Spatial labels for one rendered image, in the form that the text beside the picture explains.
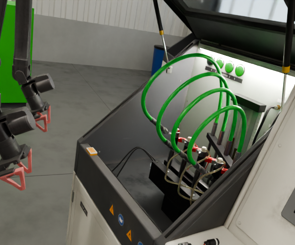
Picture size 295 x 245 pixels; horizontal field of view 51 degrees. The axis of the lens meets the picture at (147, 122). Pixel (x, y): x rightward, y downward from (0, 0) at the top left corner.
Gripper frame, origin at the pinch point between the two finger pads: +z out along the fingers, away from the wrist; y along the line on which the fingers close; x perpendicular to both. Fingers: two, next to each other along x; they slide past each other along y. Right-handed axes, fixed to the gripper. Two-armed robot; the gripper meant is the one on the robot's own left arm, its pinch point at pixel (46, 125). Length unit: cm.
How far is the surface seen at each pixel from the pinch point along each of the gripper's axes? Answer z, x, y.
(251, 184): 18, -64, -58
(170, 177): 24, -43, -33
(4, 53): -16, 90, 274
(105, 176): 15.8, -20.6, -30.1
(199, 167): 12, -52, -50
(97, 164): 14.5, -18.1, -22.1
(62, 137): 86, 51, 204
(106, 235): 36, -14, -37
